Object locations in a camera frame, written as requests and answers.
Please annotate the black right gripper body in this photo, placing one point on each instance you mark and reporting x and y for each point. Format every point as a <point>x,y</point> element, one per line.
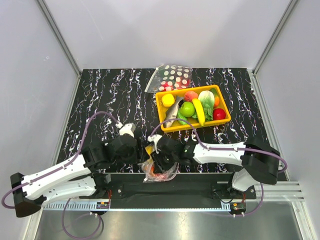
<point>165,162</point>

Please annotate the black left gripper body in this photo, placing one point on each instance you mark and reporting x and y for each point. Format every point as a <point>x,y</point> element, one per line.
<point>139,154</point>

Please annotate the clear zip top bag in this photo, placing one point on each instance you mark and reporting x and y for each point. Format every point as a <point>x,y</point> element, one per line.
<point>149,162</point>

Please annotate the green fake apple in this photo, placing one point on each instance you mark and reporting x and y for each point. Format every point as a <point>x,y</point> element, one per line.
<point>187,109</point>

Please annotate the yellow fake banana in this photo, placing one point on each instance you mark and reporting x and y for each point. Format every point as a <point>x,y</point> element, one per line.
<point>199,111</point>

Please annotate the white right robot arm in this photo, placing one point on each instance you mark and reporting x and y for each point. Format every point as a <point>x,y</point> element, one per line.
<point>259,161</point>

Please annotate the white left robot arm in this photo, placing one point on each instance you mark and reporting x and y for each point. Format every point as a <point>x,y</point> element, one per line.
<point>78,176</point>

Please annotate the yellow fake pear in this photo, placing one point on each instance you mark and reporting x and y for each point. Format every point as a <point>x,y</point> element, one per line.
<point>149,149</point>

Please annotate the green fake cucumber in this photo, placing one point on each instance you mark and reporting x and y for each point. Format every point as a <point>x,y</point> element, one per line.
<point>181,119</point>

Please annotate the grey fake fish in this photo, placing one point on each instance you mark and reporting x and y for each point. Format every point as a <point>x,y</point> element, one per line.
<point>171,113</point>

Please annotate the yellow fake lemon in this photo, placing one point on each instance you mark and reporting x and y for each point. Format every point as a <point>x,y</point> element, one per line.
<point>167,100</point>

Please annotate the fake peach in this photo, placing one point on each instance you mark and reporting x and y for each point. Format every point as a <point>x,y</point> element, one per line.
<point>190,95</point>

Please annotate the red fake tomato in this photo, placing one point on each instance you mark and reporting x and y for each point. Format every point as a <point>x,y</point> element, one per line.
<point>218,114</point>

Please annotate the green fake cabbage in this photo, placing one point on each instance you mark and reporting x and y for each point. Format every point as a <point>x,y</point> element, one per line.
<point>207,100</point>

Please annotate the small fake carrot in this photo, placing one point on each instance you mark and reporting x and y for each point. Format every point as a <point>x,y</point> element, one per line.
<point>216,97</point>

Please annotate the polka dot zip bag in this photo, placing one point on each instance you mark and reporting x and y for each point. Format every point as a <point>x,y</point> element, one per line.
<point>168,77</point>

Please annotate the yellow plastic bin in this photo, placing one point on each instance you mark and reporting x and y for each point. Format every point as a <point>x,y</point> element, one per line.
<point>192,121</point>

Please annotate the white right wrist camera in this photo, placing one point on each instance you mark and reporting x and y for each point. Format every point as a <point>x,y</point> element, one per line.
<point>155,139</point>

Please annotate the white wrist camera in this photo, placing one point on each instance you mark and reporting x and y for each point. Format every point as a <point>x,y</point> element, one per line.
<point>126,129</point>
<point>155,139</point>

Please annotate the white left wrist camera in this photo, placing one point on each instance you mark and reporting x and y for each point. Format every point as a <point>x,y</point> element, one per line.
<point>126,129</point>

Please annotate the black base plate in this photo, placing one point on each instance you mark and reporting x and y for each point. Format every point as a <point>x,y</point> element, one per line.
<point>207,185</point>

